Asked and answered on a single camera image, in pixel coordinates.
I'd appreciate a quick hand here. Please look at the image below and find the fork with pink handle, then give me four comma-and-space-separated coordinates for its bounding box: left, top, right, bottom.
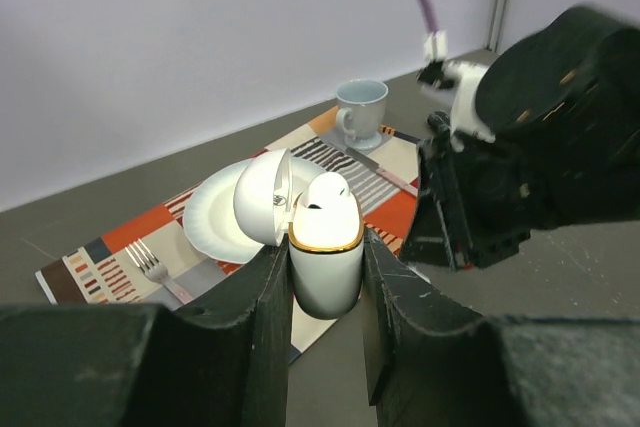
125, 239, 194, 305

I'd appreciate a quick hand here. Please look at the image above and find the knife with pink handle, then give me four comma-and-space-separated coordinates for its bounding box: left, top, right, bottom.
326, 140, 418, 198

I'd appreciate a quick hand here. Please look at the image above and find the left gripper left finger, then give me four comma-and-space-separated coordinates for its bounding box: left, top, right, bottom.
1, 245, 293, 426

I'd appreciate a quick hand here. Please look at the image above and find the white paper plate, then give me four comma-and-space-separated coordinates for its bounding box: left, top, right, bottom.
182, 156, 321, 265

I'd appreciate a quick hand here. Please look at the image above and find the light blue mug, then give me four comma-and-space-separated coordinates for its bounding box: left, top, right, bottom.
335, 79, 389, 151

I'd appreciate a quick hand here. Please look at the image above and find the white earbud charging case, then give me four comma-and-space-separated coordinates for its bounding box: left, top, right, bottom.
233, 148, 365, 320

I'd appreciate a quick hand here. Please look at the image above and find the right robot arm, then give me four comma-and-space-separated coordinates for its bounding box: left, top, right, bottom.
399, 6, 639, 271

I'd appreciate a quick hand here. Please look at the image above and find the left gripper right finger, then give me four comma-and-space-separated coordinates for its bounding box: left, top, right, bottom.
361, 230, 639, 426

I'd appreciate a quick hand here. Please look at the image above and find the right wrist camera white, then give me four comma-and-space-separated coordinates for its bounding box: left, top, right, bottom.
417, 60, 495, 143

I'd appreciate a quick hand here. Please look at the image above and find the white earbud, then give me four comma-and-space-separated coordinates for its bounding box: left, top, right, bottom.
302, 172, 350, 209

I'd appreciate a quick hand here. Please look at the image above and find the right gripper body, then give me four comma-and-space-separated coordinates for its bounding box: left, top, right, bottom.
399, 111, 550, 271

